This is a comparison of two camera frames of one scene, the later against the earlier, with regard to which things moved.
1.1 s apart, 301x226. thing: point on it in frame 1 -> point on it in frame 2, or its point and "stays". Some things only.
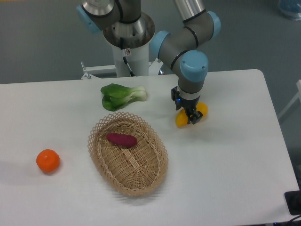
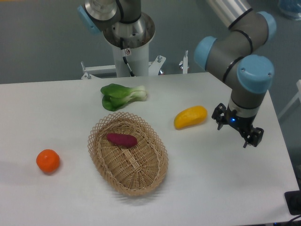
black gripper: (189, 105) -> (244, 124)
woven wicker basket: (131, 171) stays
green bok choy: (115, 96) stays
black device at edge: (293, 199) stays
